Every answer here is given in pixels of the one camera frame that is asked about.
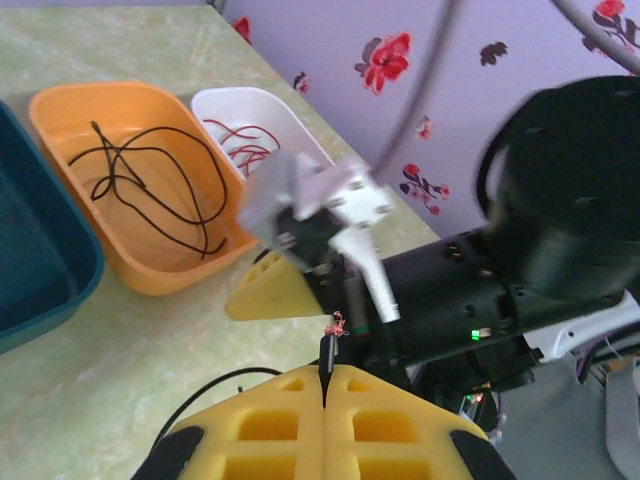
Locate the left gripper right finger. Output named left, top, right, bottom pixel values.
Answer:
left=324, top=362, right=516, bottom=480

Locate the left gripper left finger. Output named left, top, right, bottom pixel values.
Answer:
left=132, top=364, right=327, bottom=480

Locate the thin black cable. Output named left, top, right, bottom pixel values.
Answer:
left=153, top=308, right=347, bottom=454
left=67, top=119, right=232, bottom=261

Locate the thin red cable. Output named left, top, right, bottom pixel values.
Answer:
left=202, top=115, right=284, bottom=174

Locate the orange plastic bin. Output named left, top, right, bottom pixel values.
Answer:
left=27, top=81, right=259, bottom=297

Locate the white plastic bin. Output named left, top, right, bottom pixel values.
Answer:
left=190, top=86, right=336, bottom=181

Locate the teal plastic bin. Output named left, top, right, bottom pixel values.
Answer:
left=0, top=99, right=106, bottom=354

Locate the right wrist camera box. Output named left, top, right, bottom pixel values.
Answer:
left=238, top=151, right=402, bottom=325

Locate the right arm grey sleeved cable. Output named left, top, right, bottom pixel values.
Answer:
left=372, top=0, right=640, bottom=174

